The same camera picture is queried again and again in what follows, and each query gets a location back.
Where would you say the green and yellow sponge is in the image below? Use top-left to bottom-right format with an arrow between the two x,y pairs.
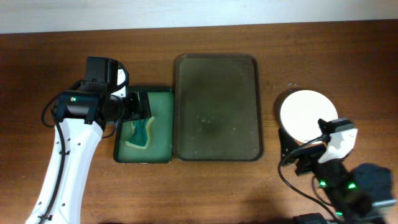
125,116 -> 155,149

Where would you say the white plate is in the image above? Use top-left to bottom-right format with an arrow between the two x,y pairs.
279,90 -> 338,143

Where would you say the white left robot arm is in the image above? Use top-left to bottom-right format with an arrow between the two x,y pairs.
27,90 -> 150,223

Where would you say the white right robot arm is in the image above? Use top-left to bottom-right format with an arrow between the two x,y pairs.
277,124 -> 397,223

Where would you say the black tray with soapy water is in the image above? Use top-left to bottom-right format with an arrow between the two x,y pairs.
113,86 -> 174,164

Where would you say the brown serving tray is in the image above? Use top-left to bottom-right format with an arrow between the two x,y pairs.
174,54 -> 264,162

